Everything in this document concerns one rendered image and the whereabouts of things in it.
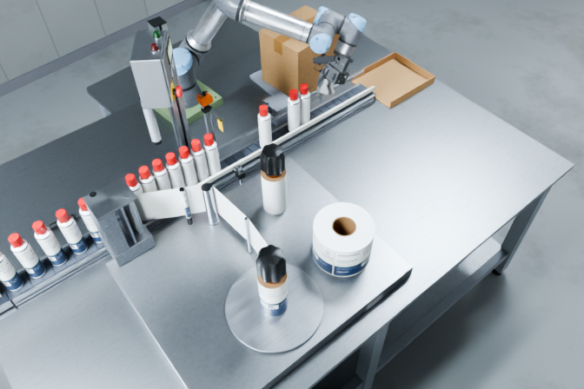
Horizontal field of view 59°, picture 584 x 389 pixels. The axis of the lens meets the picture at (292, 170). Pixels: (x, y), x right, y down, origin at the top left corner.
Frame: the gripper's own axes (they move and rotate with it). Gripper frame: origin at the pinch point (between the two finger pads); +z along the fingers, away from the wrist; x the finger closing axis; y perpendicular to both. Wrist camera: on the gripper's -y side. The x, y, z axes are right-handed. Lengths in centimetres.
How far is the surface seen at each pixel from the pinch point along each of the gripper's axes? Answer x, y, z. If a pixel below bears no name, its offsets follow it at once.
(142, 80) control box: -81, -3, 0
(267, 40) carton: -5.8, -33.9, -7.8
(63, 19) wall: 2, -244, 74
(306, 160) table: -7.3, 13.7, 23.6
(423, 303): 41, 73, 66
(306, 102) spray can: -8.5, 2.3, 3.0
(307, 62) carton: 3.7, -15.9, -7.2
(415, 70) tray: 61, 2, -17
